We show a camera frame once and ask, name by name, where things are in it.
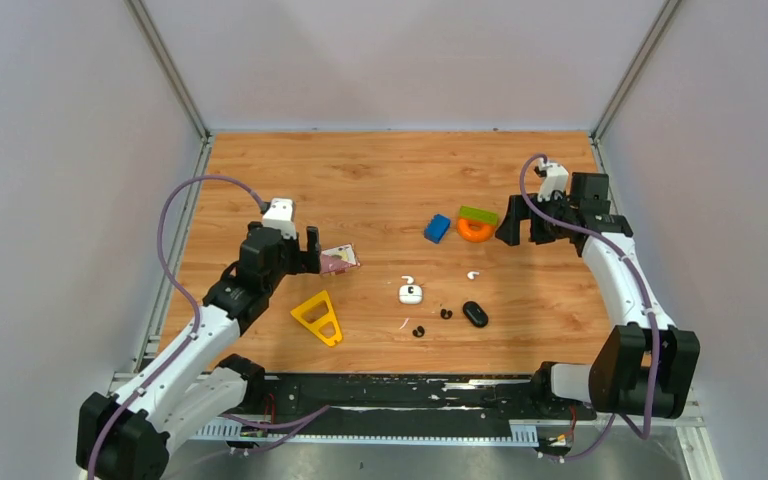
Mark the white earbud charging case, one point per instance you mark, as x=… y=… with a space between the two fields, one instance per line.
x=410 y=294

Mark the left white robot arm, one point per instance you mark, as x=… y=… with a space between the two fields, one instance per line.
x=133 y=432

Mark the pink snack packet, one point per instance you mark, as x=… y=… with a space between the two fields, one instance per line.
x=339 y=260

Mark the blue toy brick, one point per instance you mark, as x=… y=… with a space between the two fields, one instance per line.
x=437 y=228

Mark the yellow triangular plastic piece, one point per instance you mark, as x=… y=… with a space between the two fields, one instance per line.
x=318 y=316

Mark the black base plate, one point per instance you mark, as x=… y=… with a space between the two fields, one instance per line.
x=405 y=405

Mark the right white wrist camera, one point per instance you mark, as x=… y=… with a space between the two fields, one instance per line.
x=554 y=179

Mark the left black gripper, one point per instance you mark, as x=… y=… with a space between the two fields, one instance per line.
x=306 y=261

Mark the green toy brick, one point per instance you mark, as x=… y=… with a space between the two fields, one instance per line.
x=477 y=215

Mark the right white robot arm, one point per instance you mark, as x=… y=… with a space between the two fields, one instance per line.
x=647 y=363

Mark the black earbud case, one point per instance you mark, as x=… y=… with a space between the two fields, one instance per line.
x=475 y=314

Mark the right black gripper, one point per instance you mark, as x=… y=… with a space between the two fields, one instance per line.
x=518 y=209

